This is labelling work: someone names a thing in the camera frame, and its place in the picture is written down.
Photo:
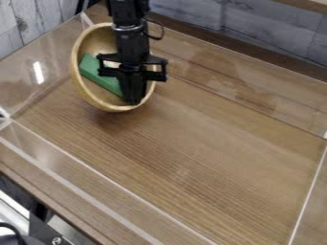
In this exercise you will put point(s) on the round wooden bowl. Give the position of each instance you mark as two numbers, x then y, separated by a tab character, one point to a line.
95	41

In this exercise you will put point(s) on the green rectangular block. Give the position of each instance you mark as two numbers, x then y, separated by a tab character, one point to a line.
89	69

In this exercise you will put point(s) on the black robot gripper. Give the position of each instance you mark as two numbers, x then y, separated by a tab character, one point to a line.
131	63

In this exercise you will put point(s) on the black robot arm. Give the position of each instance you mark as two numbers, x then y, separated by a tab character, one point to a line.
129	13

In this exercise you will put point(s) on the clear acrylic corner bracket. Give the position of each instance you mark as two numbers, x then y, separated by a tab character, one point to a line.
87	23

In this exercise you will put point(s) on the black metal bracket with bolt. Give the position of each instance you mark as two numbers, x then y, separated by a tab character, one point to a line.
42	234

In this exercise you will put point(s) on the clear acrylic tray wall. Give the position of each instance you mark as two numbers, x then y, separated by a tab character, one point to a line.
217	164

